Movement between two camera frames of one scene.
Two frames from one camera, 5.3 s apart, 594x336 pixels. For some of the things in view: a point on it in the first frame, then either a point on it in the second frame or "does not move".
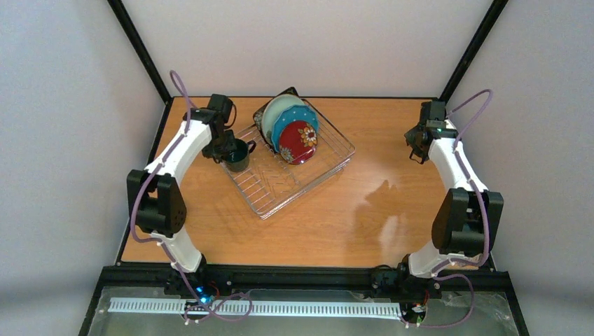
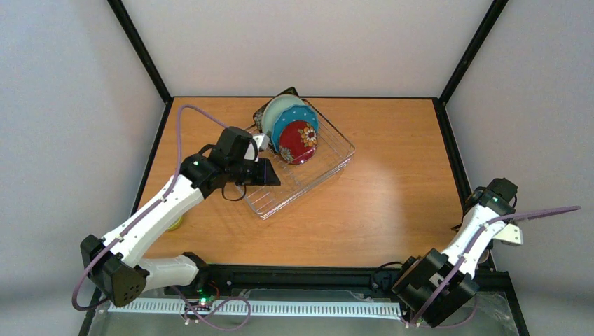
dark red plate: x=298 y=142 does not move
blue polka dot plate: x=294 y=113 does not move
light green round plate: x=274 y=106 does not move
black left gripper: x=220 y=147 -> x=253 y=171
